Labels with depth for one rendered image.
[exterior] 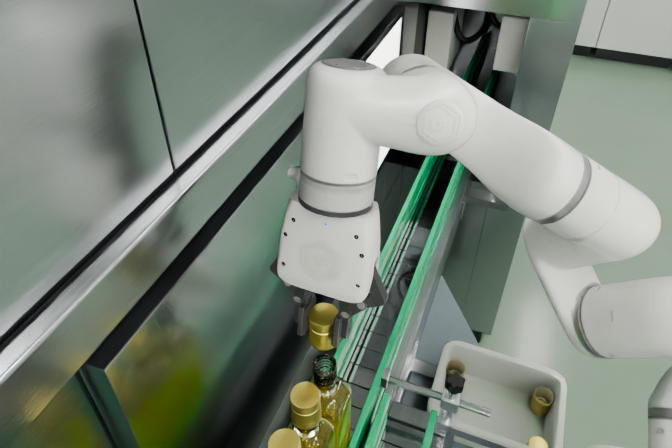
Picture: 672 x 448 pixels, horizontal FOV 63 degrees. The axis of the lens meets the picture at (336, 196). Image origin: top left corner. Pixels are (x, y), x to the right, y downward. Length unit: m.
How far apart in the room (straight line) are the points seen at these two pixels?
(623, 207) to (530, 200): 0.10
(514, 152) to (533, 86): 0.89
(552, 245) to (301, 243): 0.29
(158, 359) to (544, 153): 0.43
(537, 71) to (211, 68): 1.01
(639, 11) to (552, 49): 2.91
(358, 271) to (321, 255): 0.04
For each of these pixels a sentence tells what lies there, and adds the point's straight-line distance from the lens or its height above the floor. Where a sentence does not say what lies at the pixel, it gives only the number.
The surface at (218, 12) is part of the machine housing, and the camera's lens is 0.58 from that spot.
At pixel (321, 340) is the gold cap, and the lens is 0.63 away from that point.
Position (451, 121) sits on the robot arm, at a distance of 0.48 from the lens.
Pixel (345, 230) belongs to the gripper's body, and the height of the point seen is 1.36.
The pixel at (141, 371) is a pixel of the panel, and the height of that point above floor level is 1.27.
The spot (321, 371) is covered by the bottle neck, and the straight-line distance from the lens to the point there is 0.69.
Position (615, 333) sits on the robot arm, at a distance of 0.68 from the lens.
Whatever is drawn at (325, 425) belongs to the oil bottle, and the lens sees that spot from 0.71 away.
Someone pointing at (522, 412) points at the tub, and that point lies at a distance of 1.14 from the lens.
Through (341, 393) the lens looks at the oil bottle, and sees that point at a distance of 0.74.
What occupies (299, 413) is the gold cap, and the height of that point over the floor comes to 1.15.
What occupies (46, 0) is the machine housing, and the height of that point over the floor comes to 1.59.
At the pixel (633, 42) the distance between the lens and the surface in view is 4.39.
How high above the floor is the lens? 1.72
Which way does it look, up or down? 39 degrees down
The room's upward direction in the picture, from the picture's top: straight up
